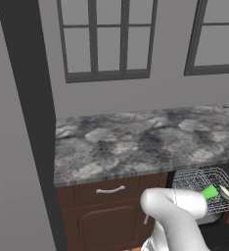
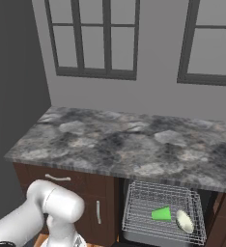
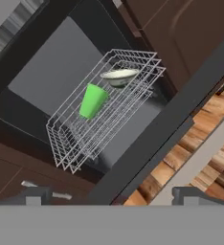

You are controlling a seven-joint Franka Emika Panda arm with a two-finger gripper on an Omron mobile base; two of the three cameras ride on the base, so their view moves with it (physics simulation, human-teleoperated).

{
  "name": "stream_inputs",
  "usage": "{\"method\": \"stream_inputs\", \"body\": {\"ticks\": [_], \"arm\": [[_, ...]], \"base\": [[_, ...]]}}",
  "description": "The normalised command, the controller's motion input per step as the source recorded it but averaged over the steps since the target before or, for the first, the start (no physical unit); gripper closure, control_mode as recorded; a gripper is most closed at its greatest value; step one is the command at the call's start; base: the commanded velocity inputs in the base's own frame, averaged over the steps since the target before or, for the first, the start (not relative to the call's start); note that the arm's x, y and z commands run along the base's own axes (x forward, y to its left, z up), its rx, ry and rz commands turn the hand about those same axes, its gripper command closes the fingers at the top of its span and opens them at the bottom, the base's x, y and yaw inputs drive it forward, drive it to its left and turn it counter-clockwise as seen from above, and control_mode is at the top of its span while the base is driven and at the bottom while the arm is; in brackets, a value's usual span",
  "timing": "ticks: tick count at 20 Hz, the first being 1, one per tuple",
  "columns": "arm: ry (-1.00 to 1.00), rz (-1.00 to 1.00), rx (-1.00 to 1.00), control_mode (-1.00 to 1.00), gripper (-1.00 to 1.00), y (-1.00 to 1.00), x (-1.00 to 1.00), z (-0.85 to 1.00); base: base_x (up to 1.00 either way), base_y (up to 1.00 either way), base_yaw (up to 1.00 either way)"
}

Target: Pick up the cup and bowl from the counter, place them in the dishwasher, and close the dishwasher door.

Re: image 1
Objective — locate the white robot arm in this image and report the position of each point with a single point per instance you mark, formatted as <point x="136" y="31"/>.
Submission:
<point x="176" y="222"/>

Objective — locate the brown drawer front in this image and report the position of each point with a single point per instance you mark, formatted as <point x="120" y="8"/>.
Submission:
<point x="87" y="194"/>

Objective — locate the tall grey cabinet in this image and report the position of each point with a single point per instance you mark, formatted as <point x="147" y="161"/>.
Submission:
<point x="25" y="98"/>

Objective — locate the brown cupboard door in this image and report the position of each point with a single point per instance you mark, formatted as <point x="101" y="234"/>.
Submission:
<point x="103" y="225"/>

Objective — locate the pale bowl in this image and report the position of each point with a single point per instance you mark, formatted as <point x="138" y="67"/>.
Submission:
<point x="227" y="193"/>

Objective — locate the green cup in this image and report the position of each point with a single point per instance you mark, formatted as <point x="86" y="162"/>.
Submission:
<point x="210" y="192"/>

